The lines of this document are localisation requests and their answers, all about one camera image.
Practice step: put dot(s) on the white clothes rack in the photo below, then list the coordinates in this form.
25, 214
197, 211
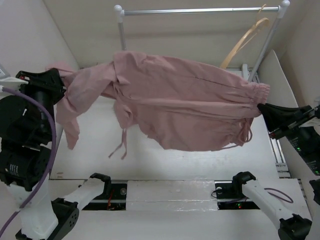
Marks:
202, 34

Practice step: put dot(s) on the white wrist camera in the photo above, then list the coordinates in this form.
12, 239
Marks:
5, 75
314, 115

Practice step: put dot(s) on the beige wooden hanger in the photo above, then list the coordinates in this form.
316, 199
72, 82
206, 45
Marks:
240, 42

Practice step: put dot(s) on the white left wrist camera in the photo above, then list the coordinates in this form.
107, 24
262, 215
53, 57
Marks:
5, 75

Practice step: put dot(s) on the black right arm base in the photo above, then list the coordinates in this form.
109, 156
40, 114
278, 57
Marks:
228, 199

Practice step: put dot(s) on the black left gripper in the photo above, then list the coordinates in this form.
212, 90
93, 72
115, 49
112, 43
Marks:
50, 77

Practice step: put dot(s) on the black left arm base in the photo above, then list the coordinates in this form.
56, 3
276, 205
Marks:
115, 201

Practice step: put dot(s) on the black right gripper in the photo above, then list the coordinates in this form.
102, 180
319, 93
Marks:
278, 117

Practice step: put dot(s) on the pink trousers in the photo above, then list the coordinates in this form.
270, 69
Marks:
182, 104

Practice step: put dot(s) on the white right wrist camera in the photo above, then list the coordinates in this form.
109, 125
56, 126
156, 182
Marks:
314, 115

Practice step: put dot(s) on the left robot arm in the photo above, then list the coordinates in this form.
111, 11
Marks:
27, 153

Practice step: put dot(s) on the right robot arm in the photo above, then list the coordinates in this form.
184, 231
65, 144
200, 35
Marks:
289, 225

